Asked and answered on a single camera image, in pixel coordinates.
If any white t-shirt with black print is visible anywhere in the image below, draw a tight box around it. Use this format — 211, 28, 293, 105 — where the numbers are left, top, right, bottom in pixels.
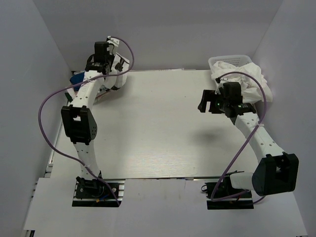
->
105, 36, 131, 91

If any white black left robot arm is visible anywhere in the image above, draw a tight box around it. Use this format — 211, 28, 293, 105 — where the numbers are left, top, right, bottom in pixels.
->
61, 62, 112, 180

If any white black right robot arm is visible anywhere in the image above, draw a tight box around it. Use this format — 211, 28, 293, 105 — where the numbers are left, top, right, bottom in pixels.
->
198, 90, 299, 197

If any white folded t-shirt stack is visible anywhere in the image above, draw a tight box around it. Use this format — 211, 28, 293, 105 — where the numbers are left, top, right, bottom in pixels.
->
65, 71, 108, 109

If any white crumpled t-shirt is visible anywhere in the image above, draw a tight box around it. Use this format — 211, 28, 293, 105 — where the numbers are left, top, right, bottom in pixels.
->
211, 61, 273, 104

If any blue mickey print folded t-shirt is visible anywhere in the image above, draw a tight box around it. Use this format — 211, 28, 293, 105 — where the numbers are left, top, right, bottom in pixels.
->
70, 72, 84, 85

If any white plastic laundry basket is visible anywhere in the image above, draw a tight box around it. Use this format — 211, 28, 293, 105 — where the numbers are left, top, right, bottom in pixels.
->
208, 55, 252, 73

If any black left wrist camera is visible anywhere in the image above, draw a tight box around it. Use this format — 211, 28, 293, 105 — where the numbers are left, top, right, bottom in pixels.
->
85, 41, 110, 71

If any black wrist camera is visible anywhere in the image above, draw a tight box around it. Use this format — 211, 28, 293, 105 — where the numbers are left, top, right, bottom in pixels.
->
85, 41, 110, 71
217, 82, 256, 118

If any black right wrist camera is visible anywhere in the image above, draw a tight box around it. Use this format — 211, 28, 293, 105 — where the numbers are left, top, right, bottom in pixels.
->
217, 82, 256, 118

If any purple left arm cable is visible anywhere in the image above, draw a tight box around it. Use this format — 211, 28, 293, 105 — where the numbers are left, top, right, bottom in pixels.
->
37, 37, 135, 207

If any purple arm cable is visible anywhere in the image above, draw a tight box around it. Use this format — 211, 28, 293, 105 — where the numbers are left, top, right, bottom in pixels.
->
209, 71, 268, 204
37, 37, 135, 207

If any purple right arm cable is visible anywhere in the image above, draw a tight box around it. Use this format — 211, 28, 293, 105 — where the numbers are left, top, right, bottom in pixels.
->
209, 71, 268, 204

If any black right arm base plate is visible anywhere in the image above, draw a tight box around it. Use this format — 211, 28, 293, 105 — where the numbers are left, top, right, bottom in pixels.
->
201, 182, 254, 210

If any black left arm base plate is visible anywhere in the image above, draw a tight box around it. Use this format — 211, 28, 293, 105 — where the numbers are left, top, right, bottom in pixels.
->
72, 177, 124, 207

